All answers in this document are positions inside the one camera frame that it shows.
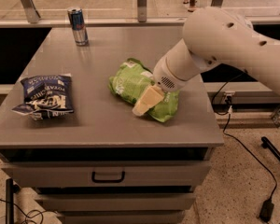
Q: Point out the wall power outlet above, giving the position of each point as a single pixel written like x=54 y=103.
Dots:
x=227 y=97

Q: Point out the blue potato chip bag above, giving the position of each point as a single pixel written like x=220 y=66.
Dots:
x=46 y=97

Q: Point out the black stand leg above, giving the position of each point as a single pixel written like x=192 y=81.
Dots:
x=266 y=143
x=11 y=190

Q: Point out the black stand leg right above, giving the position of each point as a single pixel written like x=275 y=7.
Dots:
x=266 y=143

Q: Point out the black stand leg left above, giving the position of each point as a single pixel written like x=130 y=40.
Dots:
x=11 y=190

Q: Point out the grey drawer cabinet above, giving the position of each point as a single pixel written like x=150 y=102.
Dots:
x=163 y=162

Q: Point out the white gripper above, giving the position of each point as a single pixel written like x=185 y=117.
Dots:
x=163 y=76

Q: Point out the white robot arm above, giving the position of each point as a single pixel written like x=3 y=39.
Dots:
x=212 y=36

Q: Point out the metal window railing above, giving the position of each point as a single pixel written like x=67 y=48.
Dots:
x=51 y=13

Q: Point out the redbull can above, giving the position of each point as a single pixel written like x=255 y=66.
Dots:
x=76 y=19

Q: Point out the black drawer handle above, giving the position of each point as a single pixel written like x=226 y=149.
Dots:
x=107 y=178

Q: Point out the green rice chip bag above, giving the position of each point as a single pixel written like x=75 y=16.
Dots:
x=132 y=79

